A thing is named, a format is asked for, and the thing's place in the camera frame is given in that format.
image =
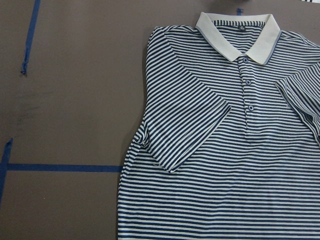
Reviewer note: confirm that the navy white striped polo shirt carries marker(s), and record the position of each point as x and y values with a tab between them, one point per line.
229	144

